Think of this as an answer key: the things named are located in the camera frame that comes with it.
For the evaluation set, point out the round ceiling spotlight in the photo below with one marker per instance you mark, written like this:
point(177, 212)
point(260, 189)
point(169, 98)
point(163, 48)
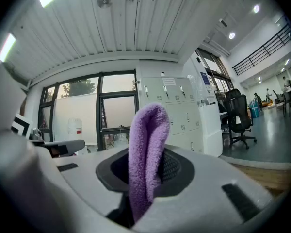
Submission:
point(232, 35)
point(256, 8)

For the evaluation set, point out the black wall sensor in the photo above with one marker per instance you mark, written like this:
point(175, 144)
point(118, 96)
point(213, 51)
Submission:
point(198, 59)

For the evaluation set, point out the blue wall poster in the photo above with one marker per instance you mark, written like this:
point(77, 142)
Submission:
point(204, 78)

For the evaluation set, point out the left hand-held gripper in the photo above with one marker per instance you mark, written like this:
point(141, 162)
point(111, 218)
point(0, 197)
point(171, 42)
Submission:
point(21, 126)

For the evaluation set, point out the white side counter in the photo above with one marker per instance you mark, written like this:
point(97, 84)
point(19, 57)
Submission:
point(211, 130)

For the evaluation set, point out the black balcony railing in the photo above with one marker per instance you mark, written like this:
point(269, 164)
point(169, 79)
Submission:
point(263, 49)

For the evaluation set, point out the clear plastic sheet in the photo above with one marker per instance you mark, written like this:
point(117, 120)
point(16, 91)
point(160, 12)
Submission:
point(196, 86)

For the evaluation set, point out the round ceiling fixture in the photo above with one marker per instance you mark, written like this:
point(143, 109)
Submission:
point(104, 2)

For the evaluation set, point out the black window frame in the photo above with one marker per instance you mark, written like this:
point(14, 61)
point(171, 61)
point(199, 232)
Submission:
point(100, 86)

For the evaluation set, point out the green tree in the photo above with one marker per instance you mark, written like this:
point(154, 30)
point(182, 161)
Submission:
point(83, 87)

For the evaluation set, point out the purple cloth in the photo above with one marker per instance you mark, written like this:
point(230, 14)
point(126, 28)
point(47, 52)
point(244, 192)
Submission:
point(148, 142)

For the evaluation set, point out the grey metal locker cabinet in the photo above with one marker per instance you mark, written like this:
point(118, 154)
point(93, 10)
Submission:
point(182, 115)

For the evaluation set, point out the black office chair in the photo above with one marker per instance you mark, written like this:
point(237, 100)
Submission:
point(240, 110)

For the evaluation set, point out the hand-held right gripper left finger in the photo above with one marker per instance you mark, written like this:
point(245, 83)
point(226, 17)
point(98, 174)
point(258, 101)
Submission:
point(87, 178)

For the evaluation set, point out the grey metal locker door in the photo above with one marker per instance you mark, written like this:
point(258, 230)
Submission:
point(171, 94)

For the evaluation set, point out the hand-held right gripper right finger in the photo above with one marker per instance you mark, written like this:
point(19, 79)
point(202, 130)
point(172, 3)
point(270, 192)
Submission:
point(196, 203)

